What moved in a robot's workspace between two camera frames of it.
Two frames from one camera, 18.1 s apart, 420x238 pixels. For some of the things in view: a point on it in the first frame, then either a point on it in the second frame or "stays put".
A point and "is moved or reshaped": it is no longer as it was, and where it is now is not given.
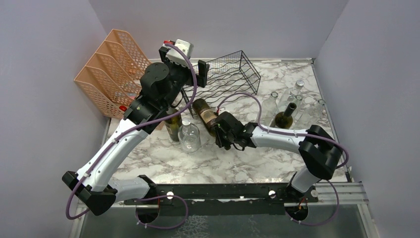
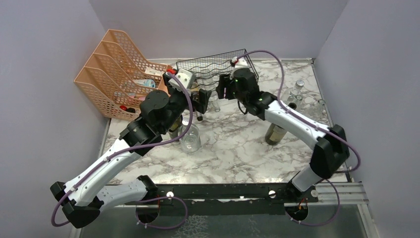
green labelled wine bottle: [206, 114] is moved or reshaped
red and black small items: [123, 108] stays put
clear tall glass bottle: [269, 109] is moved or reshaped
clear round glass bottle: [188, 137] stays put
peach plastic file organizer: [111, 82] stays put
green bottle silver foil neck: [173, 125] stays put
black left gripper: [188, 71] -> [202, 105]
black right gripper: [219, 140] -> [224, 82]
